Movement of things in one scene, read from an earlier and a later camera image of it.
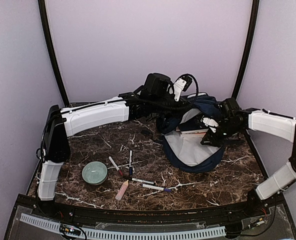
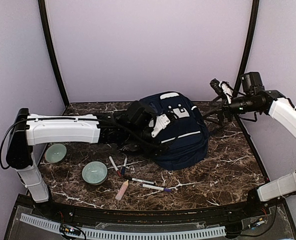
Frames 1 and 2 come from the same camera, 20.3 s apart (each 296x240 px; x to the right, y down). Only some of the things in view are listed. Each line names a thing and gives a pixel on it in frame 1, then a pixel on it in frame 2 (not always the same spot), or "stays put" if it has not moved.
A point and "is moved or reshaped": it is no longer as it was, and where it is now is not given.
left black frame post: x=48 y=38 stays put
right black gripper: x=209 y=136 -> x=225 y=106
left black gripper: x=184 y=104 -> x=150 y=147
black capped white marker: x=140 y=180 stays put
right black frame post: x=253 y=25 stays put
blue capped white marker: x=131 y=154 -> x=123 y=168
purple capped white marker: x=164 y=189 stays put
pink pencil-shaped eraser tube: x=122 y=190 stays put
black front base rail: x=31 y=202 stays put
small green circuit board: x=69 y=230 stays put
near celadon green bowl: x=95 y=173 stays put
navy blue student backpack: x=188 y=153 is moved or reshaped
